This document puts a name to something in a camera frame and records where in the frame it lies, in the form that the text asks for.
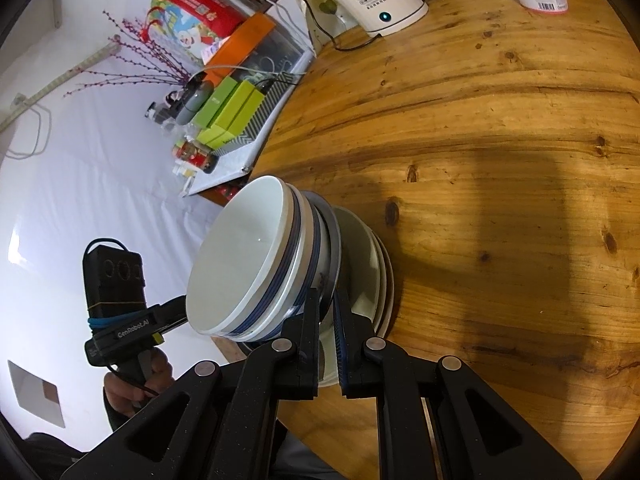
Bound red tin jar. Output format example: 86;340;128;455
172;140;217;173

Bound purple dried branches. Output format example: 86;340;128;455
65;9;201;98

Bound grey pouch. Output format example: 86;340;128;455
172;72;215;125

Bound dark green flat box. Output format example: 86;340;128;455
192;76;241;131

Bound chevron patterned box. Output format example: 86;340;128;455
212;72;296;157

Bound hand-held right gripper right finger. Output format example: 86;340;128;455
332;291;583;480

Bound large white bowl blue stripe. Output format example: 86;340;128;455
235;185;327;345

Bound black kettle power cord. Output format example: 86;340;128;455
304;0;386;52

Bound person's left hand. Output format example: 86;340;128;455
102;347;176;432

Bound beige plate with fish print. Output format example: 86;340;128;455
320;206;377;387
377;245;397;333
367;230;390;336

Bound lime green box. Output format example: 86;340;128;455
197;81;263;150

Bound small white bowl blue stripe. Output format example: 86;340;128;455
186;176;301;336

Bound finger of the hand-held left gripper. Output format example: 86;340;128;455
149;295;191;345

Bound white shelf board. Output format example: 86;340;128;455
182;152;251;198

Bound white wall cable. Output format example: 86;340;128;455
5;102;53;161

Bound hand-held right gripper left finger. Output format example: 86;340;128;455
60;287;321;480

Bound red cartoon printed bag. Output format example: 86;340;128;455
146;0;247;63

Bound clear storage box orange lid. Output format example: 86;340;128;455
202;12;318;91

